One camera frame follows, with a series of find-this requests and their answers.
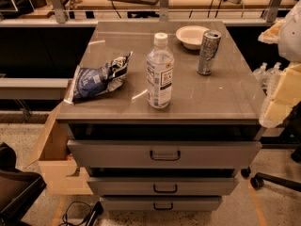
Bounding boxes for black chair base wheels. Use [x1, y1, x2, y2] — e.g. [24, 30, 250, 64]
[240, 167, 301, 193]

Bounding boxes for grey middle drawer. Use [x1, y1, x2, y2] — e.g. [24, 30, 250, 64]
[87, 177, 238, 196]

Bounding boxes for right sanitizer bottle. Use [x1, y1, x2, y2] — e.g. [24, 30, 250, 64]
[266, 62, 281, 89]

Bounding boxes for left sanitizer bottle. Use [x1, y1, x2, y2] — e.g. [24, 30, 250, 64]
[253, 62, 267, 87]

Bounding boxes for black office chair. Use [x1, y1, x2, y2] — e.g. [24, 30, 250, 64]
[0, 143, 46, 226]

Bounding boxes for grey drawer cabinet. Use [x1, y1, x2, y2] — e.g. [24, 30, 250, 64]
[55, 20, 267, 213]

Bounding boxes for silver drink can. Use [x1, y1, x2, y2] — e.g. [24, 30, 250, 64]
[197, 30, 221, 75]

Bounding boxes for clear plastic water bottle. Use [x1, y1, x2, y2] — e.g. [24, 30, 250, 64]
[147, 32, 174, 108]

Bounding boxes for black cable on floor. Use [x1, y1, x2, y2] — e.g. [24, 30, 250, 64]
[57, 201, 104, 226]

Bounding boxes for grey top drawer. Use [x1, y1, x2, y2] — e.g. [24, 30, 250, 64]
[68, 140, 261, 169]

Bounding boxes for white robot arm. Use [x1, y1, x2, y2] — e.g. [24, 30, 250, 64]
[258, 0, 301, 128]

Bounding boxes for white bowl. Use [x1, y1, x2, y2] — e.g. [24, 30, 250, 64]
[176, 25, 208, 50]

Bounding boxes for blue chip bag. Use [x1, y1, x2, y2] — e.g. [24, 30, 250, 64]
[64, 52, 133, 104]

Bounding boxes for cardboard box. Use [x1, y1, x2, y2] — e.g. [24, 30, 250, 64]
[28, 105, 92, 195]

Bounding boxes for sanitizer bottle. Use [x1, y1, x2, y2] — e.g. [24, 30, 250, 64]
[253, 62, 267, 87]
[266, 62, 281, 89]

